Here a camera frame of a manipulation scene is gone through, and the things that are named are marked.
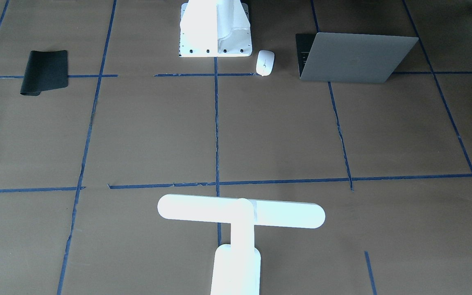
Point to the grey laptop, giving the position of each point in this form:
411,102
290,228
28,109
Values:
350,58

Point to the white desk lamp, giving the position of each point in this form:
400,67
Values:
237,265

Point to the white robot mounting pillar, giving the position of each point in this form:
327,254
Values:
215,28

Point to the white computer mouse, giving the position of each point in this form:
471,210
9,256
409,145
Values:
265,62

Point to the black mouse pad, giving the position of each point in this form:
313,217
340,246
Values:
45,71

